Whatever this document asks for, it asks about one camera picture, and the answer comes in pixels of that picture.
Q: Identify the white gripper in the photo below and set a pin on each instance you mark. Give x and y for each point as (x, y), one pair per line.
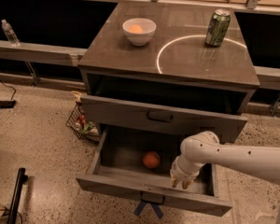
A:
(179, 172)

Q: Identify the red apple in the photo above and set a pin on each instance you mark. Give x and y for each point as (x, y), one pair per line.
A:
(151, 160)

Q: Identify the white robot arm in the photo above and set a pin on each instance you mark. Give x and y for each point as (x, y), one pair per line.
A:
(202, 148)

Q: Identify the grey middle drawer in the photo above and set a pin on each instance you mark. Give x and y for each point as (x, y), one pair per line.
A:
(117, 170)

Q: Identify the grey drawer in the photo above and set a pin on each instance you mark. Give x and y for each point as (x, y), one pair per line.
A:
(161, 118)
(117, 170)

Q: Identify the grey top drawer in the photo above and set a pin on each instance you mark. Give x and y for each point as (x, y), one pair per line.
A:
(161, 118)

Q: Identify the grey wooden drawer cabinet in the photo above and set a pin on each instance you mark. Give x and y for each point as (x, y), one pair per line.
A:
(175, 68)

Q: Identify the white ceramic bowl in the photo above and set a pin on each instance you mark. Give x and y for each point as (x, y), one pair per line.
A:
(149, 29)

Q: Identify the green soda can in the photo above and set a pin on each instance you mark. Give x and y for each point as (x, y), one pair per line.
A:
(218, 27)

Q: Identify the orange fruit in bowl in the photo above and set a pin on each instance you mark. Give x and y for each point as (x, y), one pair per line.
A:
(135, 29)

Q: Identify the clear plastic water bottle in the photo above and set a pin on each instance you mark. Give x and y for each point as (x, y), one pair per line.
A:
(10, 34)

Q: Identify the black wire basket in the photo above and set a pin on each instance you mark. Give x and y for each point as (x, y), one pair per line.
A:
(80, 126)

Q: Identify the black metal stand post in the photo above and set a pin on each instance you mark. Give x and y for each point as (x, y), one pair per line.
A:
(22, 177)

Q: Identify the black power adapter with cable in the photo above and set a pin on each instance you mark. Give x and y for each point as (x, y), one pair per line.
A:
(10, 103)

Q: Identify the grey metal rail shelf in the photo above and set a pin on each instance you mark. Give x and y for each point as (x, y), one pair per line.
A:
(38, 53)

